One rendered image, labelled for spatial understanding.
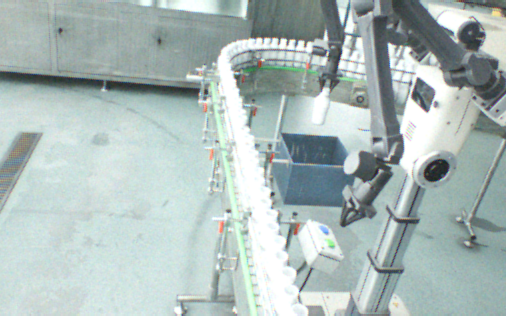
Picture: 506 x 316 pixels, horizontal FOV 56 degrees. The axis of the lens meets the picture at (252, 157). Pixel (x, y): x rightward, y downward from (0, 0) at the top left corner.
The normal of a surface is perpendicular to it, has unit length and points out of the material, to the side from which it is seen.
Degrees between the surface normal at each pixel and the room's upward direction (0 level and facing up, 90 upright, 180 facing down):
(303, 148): 90
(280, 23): 90
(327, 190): 90
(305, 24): 90
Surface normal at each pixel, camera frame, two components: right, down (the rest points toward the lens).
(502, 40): -0.17, 0.45
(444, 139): 0.11, 0.65
